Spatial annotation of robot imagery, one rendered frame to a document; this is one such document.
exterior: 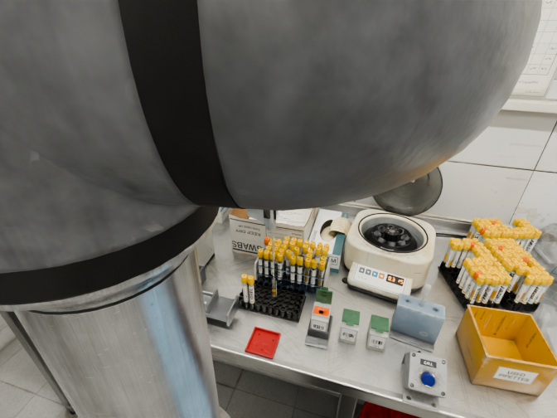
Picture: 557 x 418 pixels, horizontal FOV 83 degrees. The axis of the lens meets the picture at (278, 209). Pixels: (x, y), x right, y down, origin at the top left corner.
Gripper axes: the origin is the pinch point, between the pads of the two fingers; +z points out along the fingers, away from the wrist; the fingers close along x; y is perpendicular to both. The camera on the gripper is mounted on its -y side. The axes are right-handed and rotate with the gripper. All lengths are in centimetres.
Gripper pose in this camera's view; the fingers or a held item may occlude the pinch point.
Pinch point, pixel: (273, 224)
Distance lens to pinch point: 71.9
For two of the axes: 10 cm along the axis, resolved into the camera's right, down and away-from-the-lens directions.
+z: 0.0, 8.5, 5.2
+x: -2.8, 5.0, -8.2
